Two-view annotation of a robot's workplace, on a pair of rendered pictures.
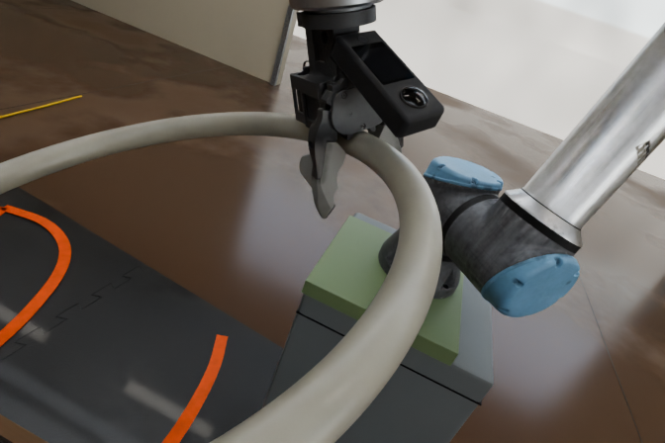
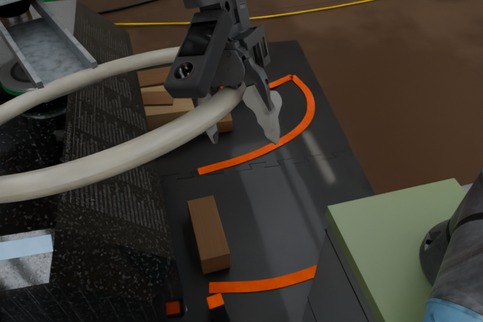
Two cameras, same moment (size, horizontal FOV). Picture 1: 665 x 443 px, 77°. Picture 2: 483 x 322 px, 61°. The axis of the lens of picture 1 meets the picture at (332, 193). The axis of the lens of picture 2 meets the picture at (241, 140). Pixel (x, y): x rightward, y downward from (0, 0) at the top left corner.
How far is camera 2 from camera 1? 0.51 m
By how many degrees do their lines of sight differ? 54
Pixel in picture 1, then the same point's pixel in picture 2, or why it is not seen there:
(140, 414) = (280, 250)
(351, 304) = (346, 246)
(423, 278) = (56, 172)
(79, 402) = (256, 219)
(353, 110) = not seen: hidden behind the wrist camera
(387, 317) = (23, 175)
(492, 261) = (438, 284)
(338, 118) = not seen: hidden behind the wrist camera
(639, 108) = not seen: outside the picture
